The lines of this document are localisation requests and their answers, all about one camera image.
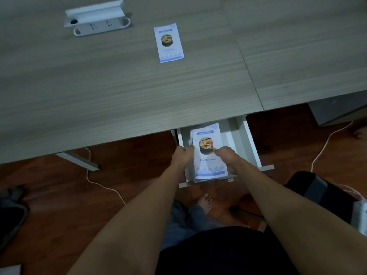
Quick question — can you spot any person's left hand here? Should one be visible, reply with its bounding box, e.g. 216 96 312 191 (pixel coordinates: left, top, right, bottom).
171 144 195 171

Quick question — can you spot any person's right hand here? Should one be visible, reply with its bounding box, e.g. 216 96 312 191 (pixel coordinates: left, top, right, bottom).
213 146 244 176

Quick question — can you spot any stack of blue white leaflets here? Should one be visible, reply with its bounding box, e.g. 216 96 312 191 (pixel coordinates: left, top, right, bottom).
189 122 229 183

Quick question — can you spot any person's left forearm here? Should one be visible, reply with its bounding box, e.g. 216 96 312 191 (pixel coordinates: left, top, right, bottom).
67 164 184 275

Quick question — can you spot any person's right forearm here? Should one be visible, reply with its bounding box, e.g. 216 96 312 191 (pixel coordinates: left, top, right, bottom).
233 161 367 275

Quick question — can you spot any white open desk drawer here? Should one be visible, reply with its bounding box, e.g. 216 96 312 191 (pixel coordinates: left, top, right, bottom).
171 115 275 189

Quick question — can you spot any person's blue trouser leg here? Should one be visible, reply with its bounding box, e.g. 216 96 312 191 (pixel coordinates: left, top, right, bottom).
161 199 227 251

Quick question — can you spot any person's black shirt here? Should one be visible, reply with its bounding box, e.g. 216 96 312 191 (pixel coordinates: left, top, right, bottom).
155 226 300 275

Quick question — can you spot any blue white food leaflet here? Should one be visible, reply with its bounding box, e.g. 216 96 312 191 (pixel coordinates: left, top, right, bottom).
154 23 185 63

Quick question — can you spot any black office chair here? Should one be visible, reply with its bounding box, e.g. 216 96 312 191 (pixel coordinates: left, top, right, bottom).
229 171 362 229

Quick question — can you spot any grey metal desk leg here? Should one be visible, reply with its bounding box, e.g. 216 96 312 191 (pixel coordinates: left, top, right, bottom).
55 151 100 171

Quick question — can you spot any white desk power socket box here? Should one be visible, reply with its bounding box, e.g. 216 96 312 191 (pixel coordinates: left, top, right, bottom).
64 0 131 37

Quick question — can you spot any black bag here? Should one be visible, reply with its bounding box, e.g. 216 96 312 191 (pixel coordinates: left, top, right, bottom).
0 186 30 252

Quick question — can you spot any white cable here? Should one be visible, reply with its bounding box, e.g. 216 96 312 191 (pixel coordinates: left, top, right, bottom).
84 148 127 205
311 121 367 201

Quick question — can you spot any grey pedestal cabinet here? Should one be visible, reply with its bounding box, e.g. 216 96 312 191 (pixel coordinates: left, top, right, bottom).
307 90 367 127

